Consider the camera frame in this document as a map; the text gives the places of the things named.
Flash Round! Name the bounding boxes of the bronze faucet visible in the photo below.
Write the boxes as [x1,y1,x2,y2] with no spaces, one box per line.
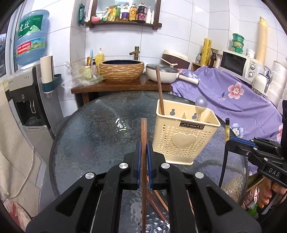
[129,46,140,61]

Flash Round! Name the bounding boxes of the yellow wrap roll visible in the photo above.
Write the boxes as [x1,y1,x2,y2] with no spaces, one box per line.
[200,38,212,66]

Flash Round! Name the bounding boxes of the blue water jug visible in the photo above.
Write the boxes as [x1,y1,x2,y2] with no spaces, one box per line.
[15,10,50,66]

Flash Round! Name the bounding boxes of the teal cup holder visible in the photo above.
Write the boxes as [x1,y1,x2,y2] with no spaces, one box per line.
[42,74,62,94]

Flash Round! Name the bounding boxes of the yellow soap bottle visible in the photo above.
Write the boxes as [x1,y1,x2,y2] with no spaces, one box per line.
[95,47,105,73]

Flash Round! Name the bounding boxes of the woven basin sink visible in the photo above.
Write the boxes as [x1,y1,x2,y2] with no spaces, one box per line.
[99,60,144,82]

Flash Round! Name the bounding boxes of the white paper cup stack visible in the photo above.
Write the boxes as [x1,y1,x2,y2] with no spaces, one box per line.
[40,55,53,84]

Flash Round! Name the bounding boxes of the green hanging packet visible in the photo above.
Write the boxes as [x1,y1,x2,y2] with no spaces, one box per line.
[78,3,86,25]

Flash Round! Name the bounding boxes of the brown glass bottle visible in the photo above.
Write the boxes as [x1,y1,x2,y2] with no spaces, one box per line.
[209,52,217,68]

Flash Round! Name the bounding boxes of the white microwave oven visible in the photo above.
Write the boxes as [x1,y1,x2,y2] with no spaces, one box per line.
[219,51,264,85]

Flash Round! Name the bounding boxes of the hand with gold nails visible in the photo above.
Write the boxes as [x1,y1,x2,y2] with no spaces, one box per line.
[257,178,286,209]

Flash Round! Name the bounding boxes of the white kettle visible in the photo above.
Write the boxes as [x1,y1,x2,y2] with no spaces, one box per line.
[252,66,272,98]

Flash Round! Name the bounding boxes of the wooden wall shelf mirror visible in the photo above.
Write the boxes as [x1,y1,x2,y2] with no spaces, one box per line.
[86,1,162,30]

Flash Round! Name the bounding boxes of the beige cloth cover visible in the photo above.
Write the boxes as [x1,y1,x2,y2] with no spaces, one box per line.
[1,82,41,216]

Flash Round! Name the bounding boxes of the stool with cushion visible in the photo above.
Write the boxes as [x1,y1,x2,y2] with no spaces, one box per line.
[3,199,32,232]

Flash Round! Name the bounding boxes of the round glass table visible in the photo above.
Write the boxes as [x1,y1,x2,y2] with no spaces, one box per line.
[49,90,249,233]

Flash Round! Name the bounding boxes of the water dispenser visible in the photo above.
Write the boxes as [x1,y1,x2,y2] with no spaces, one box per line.
[8,63,63,164]

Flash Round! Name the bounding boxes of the brown handled metal spoon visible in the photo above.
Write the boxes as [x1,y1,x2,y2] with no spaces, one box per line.
[146,190,167,221]

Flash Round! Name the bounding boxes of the black chopstick gold band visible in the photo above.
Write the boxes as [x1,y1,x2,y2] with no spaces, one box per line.
[225,118,230,142]

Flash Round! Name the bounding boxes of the wooden sink counter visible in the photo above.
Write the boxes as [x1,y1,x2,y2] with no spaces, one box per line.
[70,75,173,105]

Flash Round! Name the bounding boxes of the brown chopstick pair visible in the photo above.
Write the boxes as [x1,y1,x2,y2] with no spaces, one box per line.
[188,197,194,216]

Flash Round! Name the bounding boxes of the green stacked bowls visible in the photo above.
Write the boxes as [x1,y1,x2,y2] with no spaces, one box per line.
[231,34,244,54]

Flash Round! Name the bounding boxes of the cream plastic utensil holder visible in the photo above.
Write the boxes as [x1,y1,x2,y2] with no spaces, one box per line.
[152,99,221,165]

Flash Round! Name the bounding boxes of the clear plastic bag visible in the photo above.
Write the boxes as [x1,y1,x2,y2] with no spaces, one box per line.
[61,63,104,89]

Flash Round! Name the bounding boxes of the tall beige roll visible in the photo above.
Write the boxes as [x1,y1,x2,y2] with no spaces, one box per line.
[256,16,268,66]

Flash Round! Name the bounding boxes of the purple floral cloth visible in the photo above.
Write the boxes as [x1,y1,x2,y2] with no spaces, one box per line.
[171,66,283,142]

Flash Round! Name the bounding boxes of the dark soy sauce bottle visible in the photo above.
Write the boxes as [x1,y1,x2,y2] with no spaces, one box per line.
[136,2,147,23]

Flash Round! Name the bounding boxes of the silver metal spoon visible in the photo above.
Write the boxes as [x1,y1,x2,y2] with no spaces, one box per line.
[195,96,208,121]

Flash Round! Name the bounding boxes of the brown wooden chopstick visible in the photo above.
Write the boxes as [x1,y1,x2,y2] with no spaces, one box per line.
[155,66,164,116]
[141,118,147,232]

